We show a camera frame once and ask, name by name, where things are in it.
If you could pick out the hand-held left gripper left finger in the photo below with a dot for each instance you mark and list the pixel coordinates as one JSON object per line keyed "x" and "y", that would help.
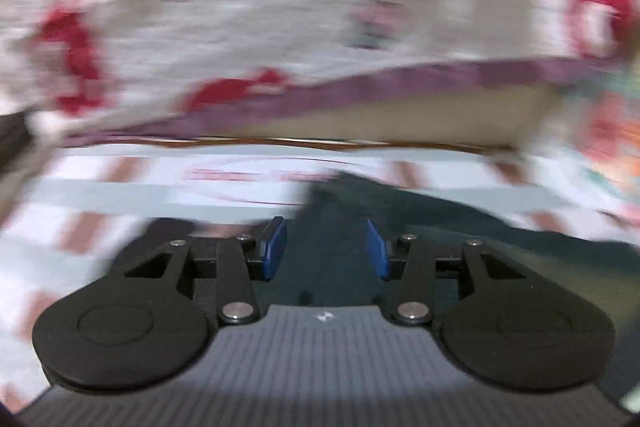
{"x": 274, "y": 252}

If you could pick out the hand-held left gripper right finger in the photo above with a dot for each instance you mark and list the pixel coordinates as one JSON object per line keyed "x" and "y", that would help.
{"x": 377, "y": 252}

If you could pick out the dark blue denim jeans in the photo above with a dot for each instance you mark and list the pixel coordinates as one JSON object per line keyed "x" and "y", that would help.
{"x": 425, "y": 212}

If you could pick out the beige bed base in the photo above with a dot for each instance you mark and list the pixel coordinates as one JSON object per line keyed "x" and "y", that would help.
{"x": 425, "y": 112}

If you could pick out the white quilt with red bears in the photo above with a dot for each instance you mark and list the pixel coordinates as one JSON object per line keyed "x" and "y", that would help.
{"x": 250, "y": 7}

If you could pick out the floral quilt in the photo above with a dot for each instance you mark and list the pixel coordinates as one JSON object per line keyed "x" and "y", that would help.
{"x": 610, "y": 132}

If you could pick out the folded dark brown knit sweater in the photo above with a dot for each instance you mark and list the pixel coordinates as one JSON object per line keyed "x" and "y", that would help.
{"x": 12, "y": 147}

